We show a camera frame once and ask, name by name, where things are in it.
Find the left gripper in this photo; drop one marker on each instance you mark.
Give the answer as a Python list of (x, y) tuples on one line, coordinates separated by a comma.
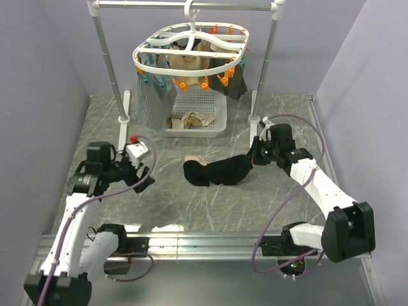
[(133, 176)]

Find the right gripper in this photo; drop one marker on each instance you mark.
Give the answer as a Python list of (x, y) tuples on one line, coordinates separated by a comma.
[(257, 143)]

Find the black underwear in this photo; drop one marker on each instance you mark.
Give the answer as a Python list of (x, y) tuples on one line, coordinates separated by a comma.
[(227, 172)]

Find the white clip hanger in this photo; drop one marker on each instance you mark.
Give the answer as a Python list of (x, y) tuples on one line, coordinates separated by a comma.
[(157, 63)]

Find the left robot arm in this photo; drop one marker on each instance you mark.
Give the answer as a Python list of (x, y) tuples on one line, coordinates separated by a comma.
[(69, 269)]

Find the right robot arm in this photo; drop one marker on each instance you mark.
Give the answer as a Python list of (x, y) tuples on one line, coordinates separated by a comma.
[(349, 226)]

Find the beige underwear in basket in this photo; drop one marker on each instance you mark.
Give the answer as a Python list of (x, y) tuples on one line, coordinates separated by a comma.
[(189, 120)]

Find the striped grey hanging underwear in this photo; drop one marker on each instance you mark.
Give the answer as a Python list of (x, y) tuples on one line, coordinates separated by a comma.
[(155, 98)]

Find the dark olive hanging underwear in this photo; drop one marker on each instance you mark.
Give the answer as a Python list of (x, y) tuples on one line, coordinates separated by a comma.
[(236, 84)]

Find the beige hanging underwear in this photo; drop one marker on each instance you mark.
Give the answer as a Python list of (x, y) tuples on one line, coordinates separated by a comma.
[(187, 63)]

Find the white clothes rack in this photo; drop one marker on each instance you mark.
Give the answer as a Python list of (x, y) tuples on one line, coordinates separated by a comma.
[(105, 60)]

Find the white plastic basket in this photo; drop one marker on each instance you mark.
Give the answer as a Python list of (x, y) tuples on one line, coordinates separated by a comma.
[(211, 103)]

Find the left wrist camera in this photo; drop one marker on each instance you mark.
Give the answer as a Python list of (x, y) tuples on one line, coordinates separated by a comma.
[(136, 150)]

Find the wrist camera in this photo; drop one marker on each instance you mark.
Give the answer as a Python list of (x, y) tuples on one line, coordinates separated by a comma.
[(136, 150), (266, 124)]

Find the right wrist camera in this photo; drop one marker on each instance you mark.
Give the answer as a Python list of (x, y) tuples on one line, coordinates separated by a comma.
[(266, 124)]

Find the aluminium rail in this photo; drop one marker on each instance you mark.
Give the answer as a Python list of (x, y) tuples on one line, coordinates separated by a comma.
[(191, 246)]

